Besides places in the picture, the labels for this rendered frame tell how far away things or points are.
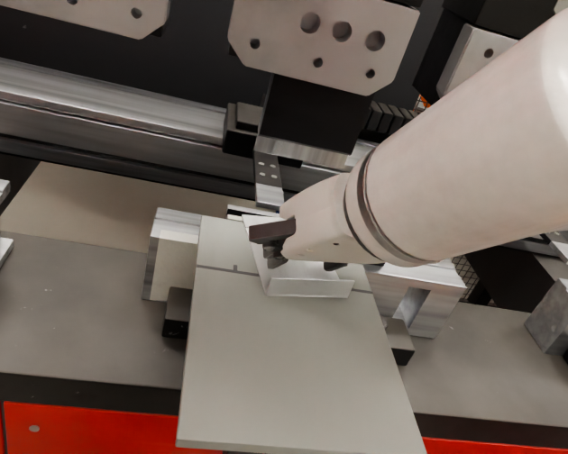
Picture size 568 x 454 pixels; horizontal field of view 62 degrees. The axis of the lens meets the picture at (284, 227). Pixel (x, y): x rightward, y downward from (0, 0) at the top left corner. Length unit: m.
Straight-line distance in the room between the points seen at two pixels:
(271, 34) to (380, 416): 0.32
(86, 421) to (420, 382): 0.38
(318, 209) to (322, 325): 0.14
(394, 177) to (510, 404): 0.47
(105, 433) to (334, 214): 0.38
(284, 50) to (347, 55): 0.05
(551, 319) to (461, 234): 0.55
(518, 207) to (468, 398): 0.45
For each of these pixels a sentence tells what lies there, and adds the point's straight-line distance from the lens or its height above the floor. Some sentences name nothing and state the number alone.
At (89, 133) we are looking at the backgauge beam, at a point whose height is 0.95.
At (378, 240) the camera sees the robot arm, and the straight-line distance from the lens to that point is 0.29.
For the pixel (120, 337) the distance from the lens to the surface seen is 0.55.
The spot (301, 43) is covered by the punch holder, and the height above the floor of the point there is 1.20.
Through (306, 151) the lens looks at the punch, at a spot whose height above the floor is 1.09.
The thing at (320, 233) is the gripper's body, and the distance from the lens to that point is 0.33.
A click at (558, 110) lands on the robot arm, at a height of 1.26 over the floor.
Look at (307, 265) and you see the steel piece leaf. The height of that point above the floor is 1.00.
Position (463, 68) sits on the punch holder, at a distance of 0.47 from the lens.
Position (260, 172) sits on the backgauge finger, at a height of 1.00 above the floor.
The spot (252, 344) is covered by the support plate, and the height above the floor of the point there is 1.00.
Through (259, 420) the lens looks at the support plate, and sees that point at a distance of 0.36.
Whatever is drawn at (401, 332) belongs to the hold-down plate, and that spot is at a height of 0.90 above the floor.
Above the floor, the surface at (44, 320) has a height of 0.87.
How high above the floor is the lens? 1.29
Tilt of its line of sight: 32 degrees down
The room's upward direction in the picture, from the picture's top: 18 degrees clockwise
